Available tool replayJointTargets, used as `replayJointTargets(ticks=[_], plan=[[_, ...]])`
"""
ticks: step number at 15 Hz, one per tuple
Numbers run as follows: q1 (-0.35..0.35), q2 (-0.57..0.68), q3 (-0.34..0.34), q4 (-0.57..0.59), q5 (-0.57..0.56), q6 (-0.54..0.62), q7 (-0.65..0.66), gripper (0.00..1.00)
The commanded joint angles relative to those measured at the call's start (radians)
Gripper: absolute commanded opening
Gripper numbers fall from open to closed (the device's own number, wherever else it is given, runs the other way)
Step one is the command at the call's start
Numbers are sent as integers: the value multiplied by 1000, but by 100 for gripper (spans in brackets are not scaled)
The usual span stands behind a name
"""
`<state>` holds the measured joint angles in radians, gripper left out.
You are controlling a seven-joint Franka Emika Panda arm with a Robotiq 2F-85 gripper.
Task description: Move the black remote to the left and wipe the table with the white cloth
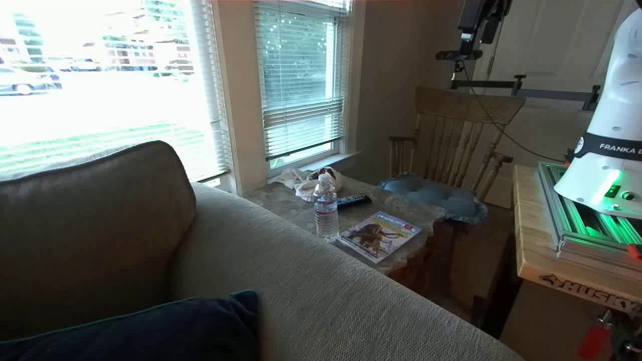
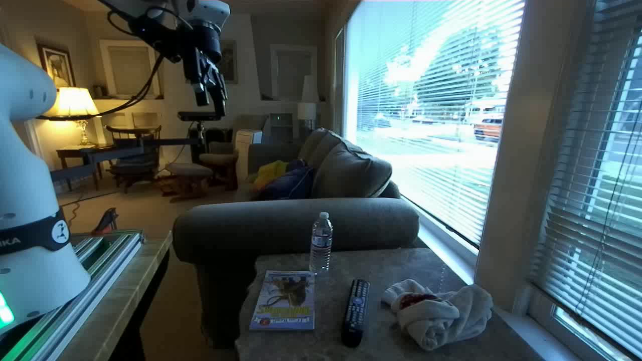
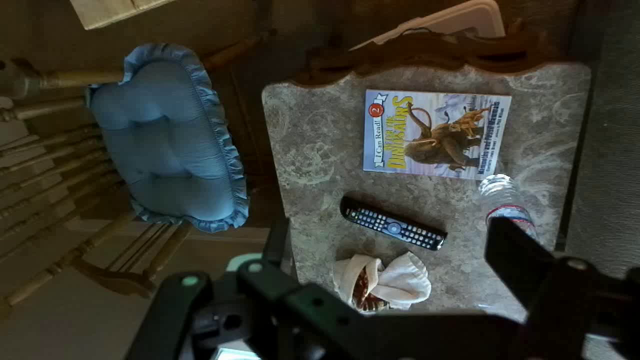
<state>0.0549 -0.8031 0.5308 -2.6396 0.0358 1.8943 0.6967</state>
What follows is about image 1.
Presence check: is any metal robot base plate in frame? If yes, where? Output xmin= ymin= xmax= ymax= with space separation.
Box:
xmin=537 ymin=161 xmax=642 ymax=258

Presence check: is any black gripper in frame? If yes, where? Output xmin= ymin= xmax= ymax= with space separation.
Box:
xmin=457 ymin=0 xmax=513 ymax=46

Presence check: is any narrow white window blind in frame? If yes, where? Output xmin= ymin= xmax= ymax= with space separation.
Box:
xmin=255 ymin=0 xmax=351 ymax=167

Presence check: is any beige fabric sofa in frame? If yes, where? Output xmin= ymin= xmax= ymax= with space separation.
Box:
xmin=0 ymin=139 xmax=523 ymax=361

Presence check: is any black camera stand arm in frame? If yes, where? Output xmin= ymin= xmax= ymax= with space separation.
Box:
xmin=448 ymin=61 xmax=604 ymax=113

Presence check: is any mammoth picture magazine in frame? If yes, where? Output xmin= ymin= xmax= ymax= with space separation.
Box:
xmin=333 ymin=211 xmax=424 ymax=265

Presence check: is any black remote control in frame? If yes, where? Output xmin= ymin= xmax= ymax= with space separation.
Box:
xmin=336 ymin=192 xmax=374 ymax=211

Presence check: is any wide white window blind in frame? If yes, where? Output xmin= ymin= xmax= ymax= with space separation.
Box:
xmin=0 ymin=0 xmax=233 ymax=187

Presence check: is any red handled clamp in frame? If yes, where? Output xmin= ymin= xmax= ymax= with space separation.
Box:
xmin=579 ymin=308 xmax=619 ymax=361

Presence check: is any black stereo camera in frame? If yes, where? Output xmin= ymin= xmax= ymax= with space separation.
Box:
xmin=435 ymin=46 xmax=486 ymax=65

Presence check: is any navy blue pillow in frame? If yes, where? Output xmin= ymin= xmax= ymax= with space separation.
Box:
xmin=0 ymin=288 xmax=263 ymax=361

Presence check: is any thin black camera cable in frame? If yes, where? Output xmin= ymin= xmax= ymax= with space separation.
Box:
xmin=466 ymin=78 xmax=571 ymax=167

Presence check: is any blue ruffled seat cushion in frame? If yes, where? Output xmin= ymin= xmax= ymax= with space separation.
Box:
xmin=380 ymin=175 xmax=490 ymax=226

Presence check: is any white cloth with red pattern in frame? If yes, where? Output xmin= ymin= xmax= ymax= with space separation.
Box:
xmin=279 ymin=167 xmax=350 ymax=205

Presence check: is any wooden rocking chair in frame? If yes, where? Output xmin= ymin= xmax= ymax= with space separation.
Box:
xmin=388 ymin=86 xmax=527 ymax=323

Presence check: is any wooden workbench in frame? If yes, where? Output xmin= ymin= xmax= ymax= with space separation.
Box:
xmin=512 ymin=165 xmax=642 ymax=316

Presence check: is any white window sill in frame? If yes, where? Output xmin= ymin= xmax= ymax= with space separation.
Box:
xmin=268 ymin=150 xmax=364 ymax=178

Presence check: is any clear plastic water bottle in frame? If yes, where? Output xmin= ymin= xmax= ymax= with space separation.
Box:
xmin=312 ymin=170 xmax=341 ymax=240

